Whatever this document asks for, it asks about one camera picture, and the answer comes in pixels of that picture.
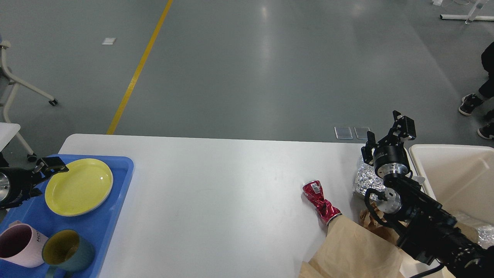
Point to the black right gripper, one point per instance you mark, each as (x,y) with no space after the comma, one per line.
(391,157)

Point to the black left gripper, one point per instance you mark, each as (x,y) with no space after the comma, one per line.
(16,184)

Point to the yellow plastic plate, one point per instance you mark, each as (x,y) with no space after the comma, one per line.
(80,166)

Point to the dark green mug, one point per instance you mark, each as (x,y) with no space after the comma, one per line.
(68,251)

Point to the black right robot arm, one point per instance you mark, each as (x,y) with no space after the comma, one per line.
(426,231)

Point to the clear floor plate right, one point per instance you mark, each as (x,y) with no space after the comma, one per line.
(361,132)

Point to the clear floor plate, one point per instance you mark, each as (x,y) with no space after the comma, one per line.
(361,132)
(343,133)

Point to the clear floor plate left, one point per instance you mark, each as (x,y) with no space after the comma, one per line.
(343,133)

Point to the crumpled aluminium foil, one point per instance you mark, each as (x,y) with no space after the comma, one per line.
(366,178)

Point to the pink round plate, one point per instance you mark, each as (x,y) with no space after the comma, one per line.
(102,206)

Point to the white side table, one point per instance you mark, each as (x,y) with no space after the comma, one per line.
(7,132)

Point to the pink ribbed mug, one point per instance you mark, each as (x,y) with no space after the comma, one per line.
(21,244)

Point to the crumpled brown paper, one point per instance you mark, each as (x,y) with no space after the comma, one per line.
(367,221)

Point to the beige plastic bin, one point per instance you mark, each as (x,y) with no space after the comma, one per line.
(461,178)

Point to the crushed red soda can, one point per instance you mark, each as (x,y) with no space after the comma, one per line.
(313,192)

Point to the person's black sneaker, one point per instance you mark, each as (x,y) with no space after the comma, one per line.
(469,104)

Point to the brown paper bag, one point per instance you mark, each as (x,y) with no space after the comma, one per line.
(350,251)

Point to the foil inside bin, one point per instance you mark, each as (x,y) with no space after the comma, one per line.
(484,231)

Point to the white stand base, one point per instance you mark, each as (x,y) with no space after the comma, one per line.
(473,14)

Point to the white paper scrap on floor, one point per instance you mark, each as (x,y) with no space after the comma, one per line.
(109,41)

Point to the white chair frame with casters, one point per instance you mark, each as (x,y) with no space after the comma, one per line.
(16,82)

